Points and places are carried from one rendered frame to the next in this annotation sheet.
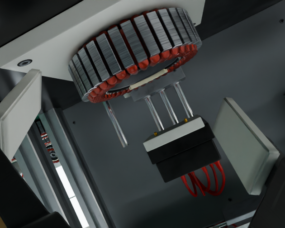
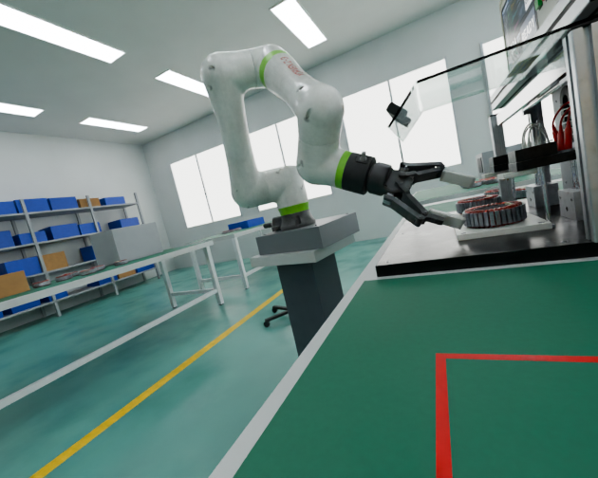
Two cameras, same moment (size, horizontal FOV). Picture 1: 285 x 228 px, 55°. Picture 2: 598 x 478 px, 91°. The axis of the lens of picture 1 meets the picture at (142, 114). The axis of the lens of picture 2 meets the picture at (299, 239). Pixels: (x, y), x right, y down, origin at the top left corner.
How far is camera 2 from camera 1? 0.77 m
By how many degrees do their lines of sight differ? 125
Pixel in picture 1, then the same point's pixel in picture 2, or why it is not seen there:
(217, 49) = not seen: outside the picture
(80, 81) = (474, 218)
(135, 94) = (571, 195)
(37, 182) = (588, 172)
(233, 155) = (455, 175)
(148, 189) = not seen: outside the picture
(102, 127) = not seen: outside the picture
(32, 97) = (451, 220)
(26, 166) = (586, 191)
